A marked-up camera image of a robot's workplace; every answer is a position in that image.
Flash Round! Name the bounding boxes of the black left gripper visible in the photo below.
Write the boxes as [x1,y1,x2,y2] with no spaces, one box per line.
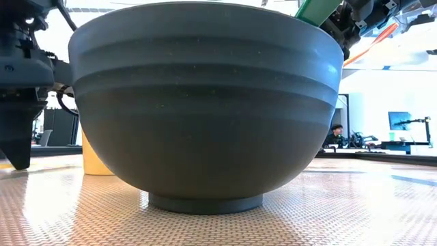
[0,51,74,171]

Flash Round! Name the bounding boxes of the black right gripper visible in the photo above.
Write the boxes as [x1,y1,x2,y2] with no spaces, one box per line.
[320,0,410,61]

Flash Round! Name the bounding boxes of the green-handled utensil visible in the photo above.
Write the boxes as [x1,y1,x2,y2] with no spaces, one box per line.
[295,0,343,27]

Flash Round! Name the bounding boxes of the fork with orange-red handle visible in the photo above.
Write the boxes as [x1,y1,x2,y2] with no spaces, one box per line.
[343,22,399,68]

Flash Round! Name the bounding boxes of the yellow plastic cup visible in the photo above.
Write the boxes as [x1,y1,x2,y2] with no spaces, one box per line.
[81,128,115,176]

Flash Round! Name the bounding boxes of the dark grey ribbed bowl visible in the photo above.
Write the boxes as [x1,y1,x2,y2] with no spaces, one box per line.
[68,1,344,215]

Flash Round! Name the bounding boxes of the grey office chair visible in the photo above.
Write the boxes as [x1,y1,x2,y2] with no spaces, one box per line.
[39,128,54,147]

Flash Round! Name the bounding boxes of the black room partition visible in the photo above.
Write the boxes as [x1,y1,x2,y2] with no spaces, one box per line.
[43,108,81,147]

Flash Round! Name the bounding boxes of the person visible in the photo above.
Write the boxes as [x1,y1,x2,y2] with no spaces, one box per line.
[322,123,348,150]

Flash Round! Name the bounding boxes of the black background robot arms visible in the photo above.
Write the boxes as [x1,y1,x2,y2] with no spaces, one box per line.
[347,131,379,150]

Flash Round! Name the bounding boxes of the dark desk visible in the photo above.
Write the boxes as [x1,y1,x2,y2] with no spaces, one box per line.
[370,140,432,155]

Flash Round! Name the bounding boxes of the black looped gripper cable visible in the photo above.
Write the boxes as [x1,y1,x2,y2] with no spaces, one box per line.
[55,85,80,118]

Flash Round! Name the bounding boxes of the black metal station frame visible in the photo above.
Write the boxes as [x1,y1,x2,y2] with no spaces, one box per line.
[337,94,350,139]

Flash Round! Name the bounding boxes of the wall-side computer monitor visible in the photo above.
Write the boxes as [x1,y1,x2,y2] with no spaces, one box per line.
[388,111,413,131]

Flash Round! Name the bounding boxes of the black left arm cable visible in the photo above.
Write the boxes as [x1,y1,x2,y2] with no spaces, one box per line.
[55,0,79,32]

